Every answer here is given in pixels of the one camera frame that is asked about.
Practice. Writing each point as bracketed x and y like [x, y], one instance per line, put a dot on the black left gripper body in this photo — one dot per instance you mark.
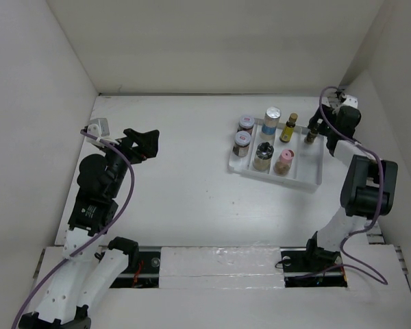
[121, 167]

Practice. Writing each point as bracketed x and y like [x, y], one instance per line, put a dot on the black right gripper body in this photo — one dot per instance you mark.
[331, 132]

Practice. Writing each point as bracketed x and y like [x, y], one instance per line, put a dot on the black pepper grinder bottle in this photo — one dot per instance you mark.
[311, 136]

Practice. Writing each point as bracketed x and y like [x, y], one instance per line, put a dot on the yellow label bottle cork cap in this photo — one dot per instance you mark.
[289, 127]

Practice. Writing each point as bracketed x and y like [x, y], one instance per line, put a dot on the blue label silver lid jar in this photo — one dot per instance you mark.
[269, 126]

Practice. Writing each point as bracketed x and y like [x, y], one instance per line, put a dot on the pink lid spice jar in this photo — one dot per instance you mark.
[284, 162]

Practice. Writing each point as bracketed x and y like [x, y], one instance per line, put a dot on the black lid white powder jar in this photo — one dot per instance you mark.
[263, 156]

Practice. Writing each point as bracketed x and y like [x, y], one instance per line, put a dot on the white lid brown sauce jar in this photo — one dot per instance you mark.
[246, 124]

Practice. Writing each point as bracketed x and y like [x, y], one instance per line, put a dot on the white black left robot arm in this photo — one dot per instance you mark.
[65, 297]

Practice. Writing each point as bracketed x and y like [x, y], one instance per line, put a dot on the white divided organizer tray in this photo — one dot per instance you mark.
[295, 163]

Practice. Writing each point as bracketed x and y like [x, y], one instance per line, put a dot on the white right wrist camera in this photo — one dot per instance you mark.
[341, 99]

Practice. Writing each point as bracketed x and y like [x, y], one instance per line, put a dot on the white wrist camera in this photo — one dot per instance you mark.
[98, 131]
[341, 99]

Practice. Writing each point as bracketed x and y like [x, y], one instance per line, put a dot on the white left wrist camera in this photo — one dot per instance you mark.
[98, 131]

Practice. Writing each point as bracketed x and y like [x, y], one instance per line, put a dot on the aluminium rail right edge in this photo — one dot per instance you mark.
[356, 164]

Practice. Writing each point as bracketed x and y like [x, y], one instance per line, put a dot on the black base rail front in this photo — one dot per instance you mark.
[254, 267]

